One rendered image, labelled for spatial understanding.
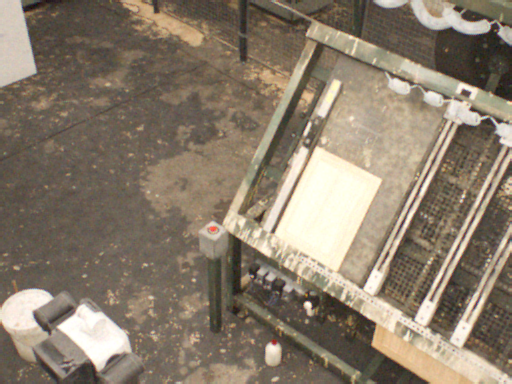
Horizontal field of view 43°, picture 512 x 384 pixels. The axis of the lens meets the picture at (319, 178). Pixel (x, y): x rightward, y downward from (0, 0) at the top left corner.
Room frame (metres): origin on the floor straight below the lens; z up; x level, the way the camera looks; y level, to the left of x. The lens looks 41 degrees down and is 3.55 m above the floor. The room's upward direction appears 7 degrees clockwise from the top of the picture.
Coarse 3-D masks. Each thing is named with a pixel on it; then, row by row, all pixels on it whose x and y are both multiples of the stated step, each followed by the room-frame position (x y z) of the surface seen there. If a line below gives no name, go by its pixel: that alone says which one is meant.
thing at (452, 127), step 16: (448, 112) 2.74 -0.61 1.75; (448, 128) 2.72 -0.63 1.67; (448, 144) 2.66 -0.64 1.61; (432, 160) 2.62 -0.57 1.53; (432, 176) 2.56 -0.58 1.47; (416, 192) 2.52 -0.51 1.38; (416, 208) 2.46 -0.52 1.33; (400, 224) 2.42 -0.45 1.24; (400, 240) 2.36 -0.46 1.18; (384, 256) 2.32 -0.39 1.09; (384, 272) 2.26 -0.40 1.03; (368, 288) 2.21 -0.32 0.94
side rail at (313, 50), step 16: (304, 48) 3.27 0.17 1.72; (320, 48) 3.31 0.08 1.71; (304, 64) 3.21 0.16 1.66; (304, 80) 3.19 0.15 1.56; (288, 96) 3.10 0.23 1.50; (288, 112) 3.07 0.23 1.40; (272, 128) 2.99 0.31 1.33; (272, 144) 2.96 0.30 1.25; (256, 160) 2.88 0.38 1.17; (256, 176) 2.84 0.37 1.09; (240, 192) 2.77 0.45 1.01; (240, 208) 2.72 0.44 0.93
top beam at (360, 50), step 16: (320, 32) 3.26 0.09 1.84; (336, 32) 3.23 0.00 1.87; (336, 48) 3.17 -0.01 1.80; (352, 48) 3.14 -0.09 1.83; (368, 48) 3.11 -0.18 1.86; (368, 64) 3.13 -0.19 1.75; (400, 64) 3.00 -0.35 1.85; (416, 64) 2.97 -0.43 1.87; (432, 80) 2.89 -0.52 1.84; (448, 80) 2.87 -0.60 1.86; (448, 96) 2.81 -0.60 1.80; (480, 96) 2.77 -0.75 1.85; (480, 112) 2.75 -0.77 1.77
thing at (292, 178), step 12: (336, 96) 3.05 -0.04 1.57; (324, 108) 3.00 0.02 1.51; (324, 120) 2.97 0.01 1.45; (312, 144) 2.88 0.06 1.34; (300, 156) 2.84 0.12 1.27; (300, 168) 2.79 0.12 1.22; (288, 180) 2.76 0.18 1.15; (288, 192) 2.71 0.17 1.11; (276, 204) 2.68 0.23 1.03; (276, 216) 2.63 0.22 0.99; (264, 228) 2.60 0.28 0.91
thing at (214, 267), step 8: (208, 264) 2.50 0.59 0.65; (216, 264) 2.49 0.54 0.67; (208, 272) 2.50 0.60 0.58; (216, 272) 2.49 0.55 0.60; (208, 280) 2.50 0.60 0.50; (216, 280) 2.49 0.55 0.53; (208, 288) 2.50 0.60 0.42; (216, 288) 2.49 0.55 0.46; (216, 296) 2.48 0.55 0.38; (216, 304) 2.48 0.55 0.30; (216, 312) 2.48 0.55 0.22; (216, 320) 2.48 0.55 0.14; (216, 328) 2.48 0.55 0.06
